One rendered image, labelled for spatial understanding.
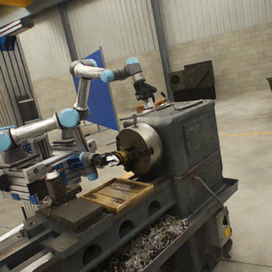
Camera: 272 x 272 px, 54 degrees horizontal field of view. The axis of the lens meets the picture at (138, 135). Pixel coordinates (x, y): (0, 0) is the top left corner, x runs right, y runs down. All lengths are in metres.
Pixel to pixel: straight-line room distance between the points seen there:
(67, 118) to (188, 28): 10.55
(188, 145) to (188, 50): 10.21
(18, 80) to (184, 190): 1.44
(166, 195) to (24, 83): 1.33
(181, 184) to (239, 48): 9.98
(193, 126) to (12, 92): 1.32
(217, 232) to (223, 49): 9.91
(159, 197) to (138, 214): 0.20
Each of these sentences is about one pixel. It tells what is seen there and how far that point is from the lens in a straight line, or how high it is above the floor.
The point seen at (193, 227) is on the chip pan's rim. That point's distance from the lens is 1.80.
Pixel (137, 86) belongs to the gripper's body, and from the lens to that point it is 1.70.
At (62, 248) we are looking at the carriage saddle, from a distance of 1.29.
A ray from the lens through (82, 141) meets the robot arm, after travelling 1.89.
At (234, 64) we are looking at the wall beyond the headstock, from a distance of 11.53.
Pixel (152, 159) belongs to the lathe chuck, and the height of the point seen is 1.04.
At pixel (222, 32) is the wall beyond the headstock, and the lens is 11.61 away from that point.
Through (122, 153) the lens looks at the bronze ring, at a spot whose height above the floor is 1.11.
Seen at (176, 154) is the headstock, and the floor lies 1.01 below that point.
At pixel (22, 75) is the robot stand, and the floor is 1.72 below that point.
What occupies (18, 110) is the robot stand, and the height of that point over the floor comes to 1.47.
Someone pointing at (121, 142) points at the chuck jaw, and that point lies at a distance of 1.68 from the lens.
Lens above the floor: 1.55
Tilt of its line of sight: 13 degrees down
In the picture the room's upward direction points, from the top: 12 degrees counter-clockwise
